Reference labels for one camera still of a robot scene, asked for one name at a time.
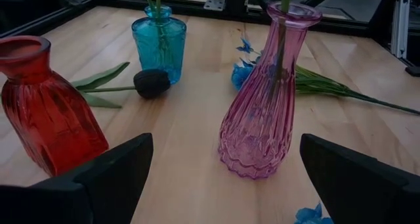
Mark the silver aluminium extrusion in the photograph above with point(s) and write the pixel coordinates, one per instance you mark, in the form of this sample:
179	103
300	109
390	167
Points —
400	23

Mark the pink glass vase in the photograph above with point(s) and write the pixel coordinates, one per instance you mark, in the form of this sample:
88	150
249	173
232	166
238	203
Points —
259	119

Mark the blue artificial flower bunch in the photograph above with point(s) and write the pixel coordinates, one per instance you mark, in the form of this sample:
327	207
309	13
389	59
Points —
315	84
310	215

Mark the teal glass vase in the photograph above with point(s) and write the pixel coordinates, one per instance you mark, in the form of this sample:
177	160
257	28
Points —
157	46

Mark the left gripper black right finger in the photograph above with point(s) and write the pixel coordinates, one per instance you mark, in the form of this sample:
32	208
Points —
361	191

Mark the red glass vase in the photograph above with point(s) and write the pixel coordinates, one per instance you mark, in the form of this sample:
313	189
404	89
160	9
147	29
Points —
49	119

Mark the green artificial flower stems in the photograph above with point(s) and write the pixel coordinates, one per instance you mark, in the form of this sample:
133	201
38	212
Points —
158	0

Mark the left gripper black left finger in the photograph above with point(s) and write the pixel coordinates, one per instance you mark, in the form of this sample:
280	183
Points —
82	197

